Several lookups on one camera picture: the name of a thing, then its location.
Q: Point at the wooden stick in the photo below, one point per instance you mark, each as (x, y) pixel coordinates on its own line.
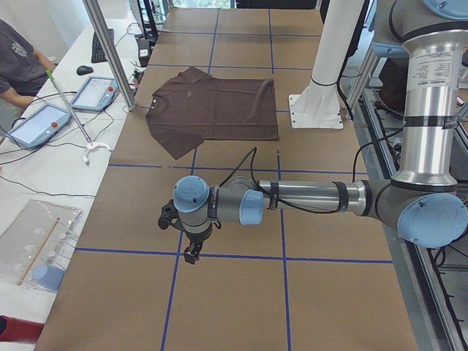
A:
(36, 254)

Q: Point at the black box white label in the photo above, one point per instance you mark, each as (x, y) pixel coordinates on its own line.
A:
(144, 51)

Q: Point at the blue plastic cup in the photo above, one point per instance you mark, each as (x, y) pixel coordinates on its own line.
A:
(48, 276)

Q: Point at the white pedestal column base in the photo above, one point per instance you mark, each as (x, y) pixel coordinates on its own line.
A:
(318, 105)

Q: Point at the clear plastic rack tray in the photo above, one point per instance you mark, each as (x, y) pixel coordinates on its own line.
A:
(22, 238)

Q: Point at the red object table corner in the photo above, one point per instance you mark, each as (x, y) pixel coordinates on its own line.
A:
(19, 330)

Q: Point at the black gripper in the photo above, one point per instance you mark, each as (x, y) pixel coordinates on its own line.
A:
(196, 238)

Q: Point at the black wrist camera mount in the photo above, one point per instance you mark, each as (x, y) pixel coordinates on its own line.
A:
(169, 217)

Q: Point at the far teach pendant tablet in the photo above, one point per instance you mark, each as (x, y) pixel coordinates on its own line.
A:
(95, 94)

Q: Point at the teach pendant tablet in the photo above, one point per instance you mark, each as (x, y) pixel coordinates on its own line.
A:
(39, 127)
(95, 94)

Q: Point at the dark brown t-shirt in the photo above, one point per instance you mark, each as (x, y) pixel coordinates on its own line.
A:
(194, 106)

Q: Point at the black computer mouse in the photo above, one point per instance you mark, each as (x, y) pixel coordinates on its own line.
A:
(84, 70)

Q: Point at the seated person grey shirt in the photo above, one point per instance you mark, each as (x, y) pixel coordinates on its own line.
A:
(23, 68)

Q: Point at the aluminium frame post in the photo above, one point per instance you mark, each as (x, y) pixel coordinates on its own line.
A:
(100, 27)

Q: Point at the near teach pendant tablet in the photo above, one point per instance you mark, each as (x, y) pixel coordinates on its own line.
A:
(39, 127)

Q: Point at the black computer keyboard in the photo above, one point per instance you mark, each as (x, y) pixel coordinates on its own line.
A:
(97, 51)

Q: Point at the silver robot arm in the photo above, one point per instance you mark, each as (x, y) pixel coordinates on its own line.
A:
(419, 201)

